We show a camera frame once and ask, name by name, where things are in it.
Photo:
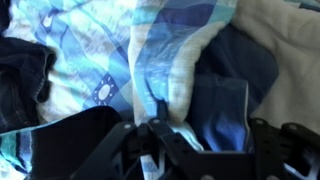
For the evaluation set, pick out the black clothing pile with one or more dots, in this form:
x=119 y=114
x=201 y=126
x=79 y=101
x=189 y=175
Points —
x=23 y=80

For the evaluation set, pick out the blue checked blanket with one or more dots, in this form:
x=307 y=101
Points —
x=166 y=60

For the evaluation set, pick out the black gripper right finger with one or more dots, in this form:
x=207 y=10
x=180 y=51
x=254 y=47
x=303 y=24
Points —
x=276 y=146

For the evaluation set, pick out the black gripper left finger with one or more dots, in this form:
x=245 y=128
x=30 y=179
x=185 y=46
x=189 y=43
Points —
x=133 y=146

